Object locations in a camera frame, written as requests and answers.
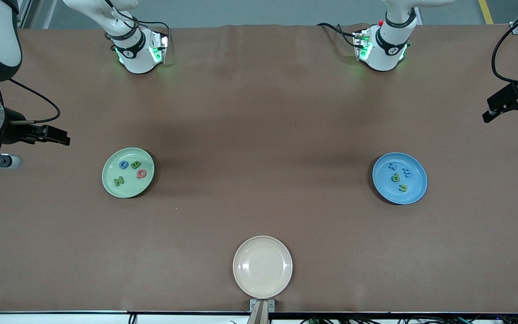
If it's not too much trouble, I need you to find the black base cable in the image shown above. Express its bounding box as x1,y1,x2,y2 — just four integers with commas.
317,22,363,48
129,16,172,48

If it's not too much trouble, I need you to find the white table edge rail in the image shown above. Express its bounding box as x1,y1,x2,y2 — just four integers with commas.
0,312,518,324

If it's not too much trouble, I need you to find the brown table cover sheet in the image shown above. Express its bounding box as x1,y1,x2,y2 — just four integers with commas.
0,23,518,313

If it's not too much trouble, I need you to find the light green plate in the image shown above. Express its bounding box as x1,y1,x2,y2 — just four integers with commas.
102,147,155,198

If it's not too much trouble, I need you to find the blue plate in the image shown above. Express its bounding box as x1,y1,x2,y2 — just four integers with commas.
372,152,428,205

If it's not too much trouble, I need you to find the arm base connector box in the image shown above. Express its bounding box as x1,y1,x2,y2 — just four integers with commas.
353,28,373,61
149,30,170,63

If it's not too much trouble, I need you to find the beige plate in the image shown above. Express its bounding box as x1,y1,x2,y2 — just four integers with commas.
232,235,293,299

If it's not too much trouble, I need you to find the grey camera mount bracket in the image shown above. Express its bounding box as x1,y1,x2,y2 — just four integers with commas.
249,299,276,324

